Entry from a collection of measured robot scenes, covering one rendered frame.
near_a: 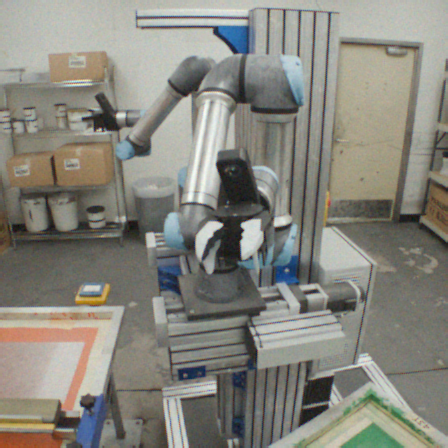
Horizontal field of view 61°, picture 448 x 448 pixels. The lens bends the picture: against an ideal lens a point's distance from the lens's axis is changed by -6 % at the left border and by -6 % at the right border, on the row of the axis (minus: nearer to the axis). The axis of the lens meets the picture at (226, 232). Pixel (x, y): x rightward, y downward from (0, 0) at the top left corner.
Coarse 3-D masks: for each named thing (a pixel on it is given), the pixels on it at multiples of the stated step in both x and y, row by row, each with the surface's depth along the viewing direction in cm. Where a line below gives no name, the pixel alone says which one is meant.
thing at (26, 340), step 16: (0, 336) 143; (16, 336) 144; (32, 336) 144; (0, 352) 135; (16, 352) 135; (32, 352) 136; (0, 368) 128; (16, 368) 128; (0, 384) 121; (16, 384) 121
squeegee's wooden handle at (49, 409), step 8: (0, 400) 102; (8, 400) 102; (16, 400) 102; (24, 400) 102; (32, 400) 103; (40, 400) 103; (48, 400) 103; (56, 400) 103; (0, 408) 100; (8, 408) 100; (16, 408) 100; (24, 408) 100; (32, 408) 101; (40, 408) 101; (48, 408) 101; (56, 408) 101; (48, 416) 99; (56, 416) 100; (56, 424) 100
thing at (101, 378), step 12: (0, 312) 151; (12, 312) 152; (24, 312) 152; (36, 312) 152; (48, 312) 153; (60, 312) 153; (72, 312) 153; (84, 312) 154; (96, 312) 154; (108, 312) 154; (120, 312) 154; (120, 324) 148; (108, 336) 140; (108, 348) 134; (108, 360) 129; (96, 372) 123; (108, 372) 125; (96, 384) 119; (108, 384) 124
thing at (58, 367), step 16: (48, 336) 144; (64, 336) 145; (80, 336) 145; (96, 336) 146; (48, 352) 136; (64, 352) 137; (80, 352) 137; (32, 368) 128; (48, 368) 129; (64, 368) 129; (80, 368) 130; (32, 384) 122; (48, 384) 122; (64, 384) 123; (80, 384) 123; (64, 400) 116
